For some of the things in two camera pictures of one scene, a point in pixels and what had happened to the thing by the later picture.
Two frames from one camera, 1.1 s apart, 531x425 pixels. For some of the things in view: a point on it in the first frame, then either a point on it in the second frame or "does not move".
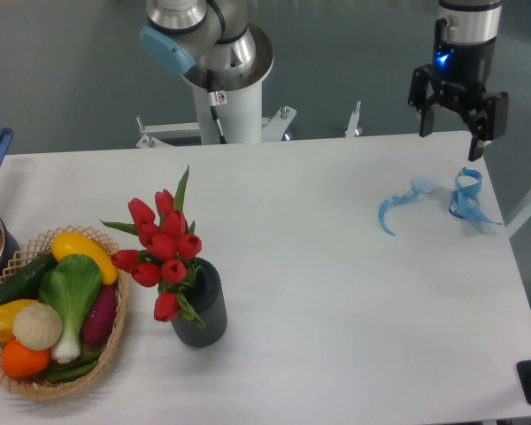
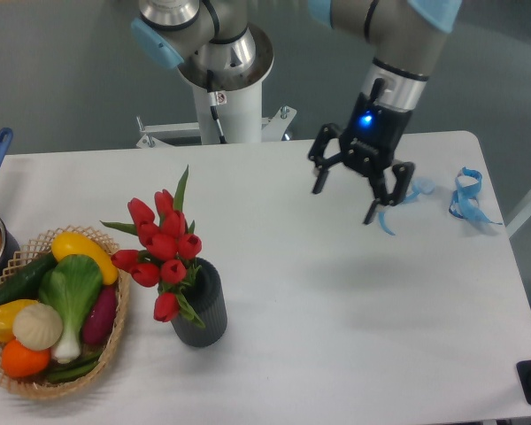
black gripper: (460, 73) to (373, 133)
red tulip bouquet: (165, 253) does not move
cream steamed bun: (37, 326) does not move
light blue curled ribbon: (422, 185) does not move
